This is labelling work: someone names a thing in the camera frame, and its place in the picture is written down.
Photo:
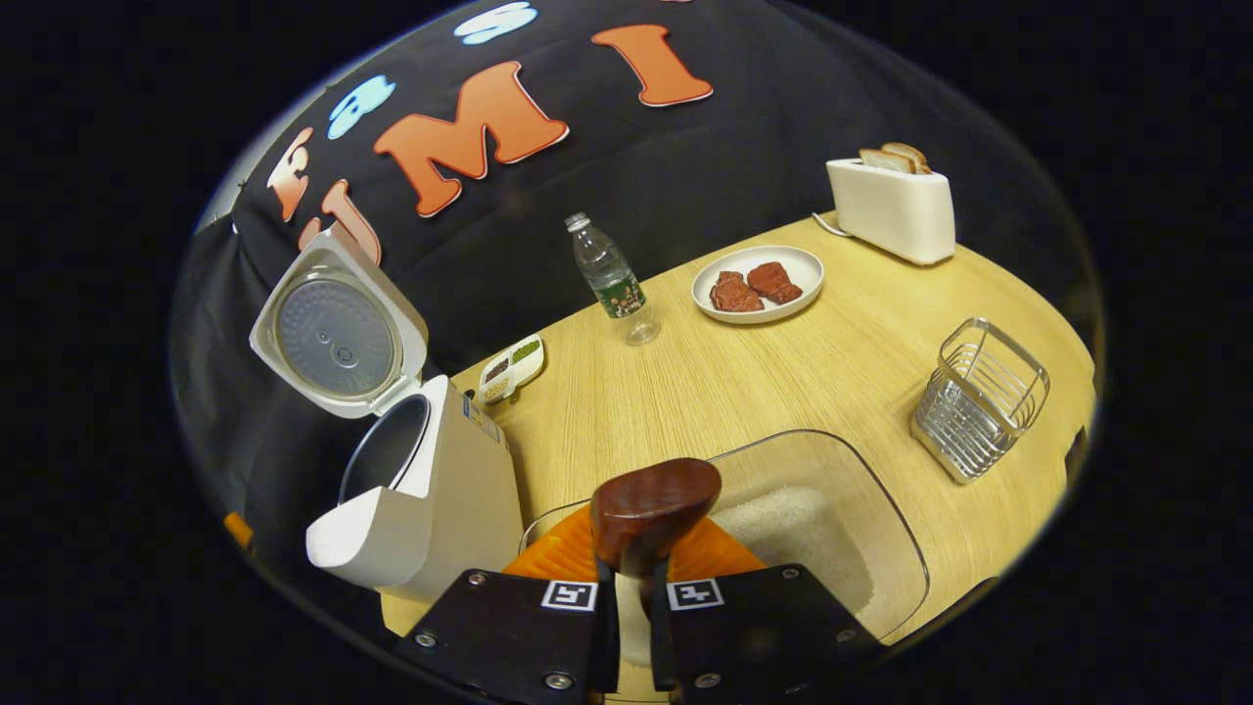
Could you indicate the white rice cooker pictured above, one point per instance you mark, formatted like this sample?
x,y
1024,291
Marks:
x,y
460,490

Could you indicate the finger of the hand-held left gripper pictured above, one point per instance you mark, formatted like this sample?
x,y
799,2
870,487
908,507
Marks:
x,y
239,531

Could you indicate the red raw meat piece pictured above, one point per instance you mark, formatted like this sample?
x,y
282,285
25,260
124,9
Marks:
x,y
734,294
773,282

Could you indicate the toast bread slice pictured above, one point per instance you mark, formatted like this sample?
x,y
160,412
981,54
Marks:
x,y
886,162
910,153

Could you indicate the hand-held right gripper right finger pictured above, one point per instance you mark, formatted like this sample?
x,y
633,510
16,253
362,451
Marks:
x,y
764,636

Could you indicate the clear rice container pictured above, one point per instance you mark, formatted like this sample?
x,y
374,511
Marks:
x,y
881,509

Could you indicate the clear plastic bottle green label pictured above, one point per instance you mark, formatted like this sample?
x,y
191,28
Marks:
x,y
612,279

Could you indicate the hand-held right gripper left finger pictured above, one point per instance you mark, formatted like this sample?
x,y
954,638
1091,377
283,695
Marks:
x,y
509,636

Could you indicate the brown wooden spoon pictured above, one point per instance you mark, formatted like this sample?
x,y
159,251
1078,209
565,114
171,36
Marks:
x,y
651,499

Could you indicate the white toaster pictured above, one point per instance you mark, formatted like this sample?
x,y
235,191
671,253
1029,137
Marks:
x,y
896,211

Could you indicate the white round plate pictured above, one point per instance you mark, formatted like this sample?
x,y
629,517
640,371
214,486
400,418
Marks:
x,y
803,269

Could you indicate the small white divided seasoning tray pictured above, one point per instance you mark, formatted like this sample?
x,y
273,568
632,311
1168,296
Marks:
x,y
509,370

